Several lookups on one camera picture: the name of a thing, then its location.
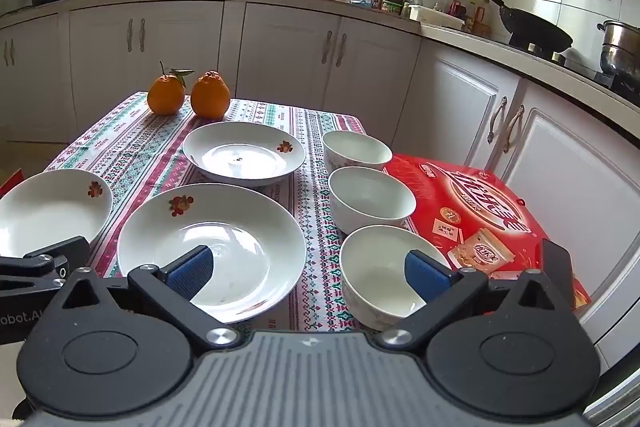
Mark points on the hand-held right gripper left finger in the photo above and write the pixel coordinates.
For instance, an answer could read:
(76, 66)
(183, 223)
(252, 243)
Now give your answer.
(192, 269)

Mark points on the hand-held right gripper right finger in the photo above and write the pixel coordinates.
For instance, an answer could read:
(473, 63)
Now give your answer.
(425, 274)

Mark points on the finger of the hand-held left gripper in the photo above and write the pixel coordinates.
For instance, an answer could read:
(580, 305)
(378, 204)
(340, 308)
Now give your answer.
(75, 252)
(35, 269)

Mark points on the white plate with fruit print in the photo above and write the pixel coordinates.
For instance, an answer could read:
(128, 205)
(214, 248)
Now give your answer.
(225, 227)
(45, 212)

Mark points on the white floral bowl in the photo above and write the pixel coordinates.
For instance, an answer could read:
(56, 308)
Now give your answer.
(355, 152)
(370, 199)
(375, 272)

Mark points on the white plate with stain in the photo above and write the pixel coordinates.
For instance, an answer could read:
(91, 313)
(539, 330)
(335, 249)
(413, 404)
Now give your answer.
(250, 154)

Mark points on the red cardboard box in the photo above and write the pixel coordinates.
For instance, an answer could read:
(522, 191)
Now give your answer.
(10, 184)

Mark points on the red snack carton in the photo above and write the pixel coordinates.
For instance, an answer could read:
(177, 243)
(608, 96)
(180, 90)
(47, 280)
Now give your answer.
(480, 202)

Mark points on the patterned tablecloth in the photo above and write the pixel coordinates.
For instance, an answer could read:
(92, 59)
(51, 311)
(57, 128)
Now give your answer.
(150, 147)

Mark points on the black flat object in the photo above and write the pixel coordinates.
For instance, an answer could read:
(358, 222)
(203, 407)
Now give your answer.
(557, 272)

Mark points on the bumpy orange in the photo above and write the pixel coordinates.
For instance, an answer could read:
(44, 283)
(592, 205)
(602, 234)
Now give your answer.
(210, 97)

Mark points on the orange with leaf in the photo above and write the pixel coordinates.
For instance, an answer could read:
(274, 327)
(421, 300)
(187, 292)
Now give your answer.
(166, 97)

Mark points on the white plastic tray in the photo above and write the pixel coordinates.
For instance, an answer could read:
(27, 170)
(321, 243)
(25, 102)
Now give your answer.
(435, 17)

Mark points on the cooking oil bottle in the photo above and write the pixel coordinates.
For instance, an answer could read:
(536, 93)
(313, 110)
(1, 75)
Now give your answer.
(481, 19)

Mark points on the black wok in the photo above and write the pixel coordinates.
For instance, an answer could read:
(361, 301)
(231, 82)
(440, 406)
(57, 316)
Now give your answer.
(540, 32)

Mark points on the black gas stove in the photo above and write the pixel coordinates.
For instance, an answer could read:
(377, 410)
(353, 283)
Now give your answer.
(625, 87)

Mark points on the steel pot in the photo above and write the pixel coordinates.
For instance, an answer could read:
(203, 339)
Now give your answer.
(622, 49)

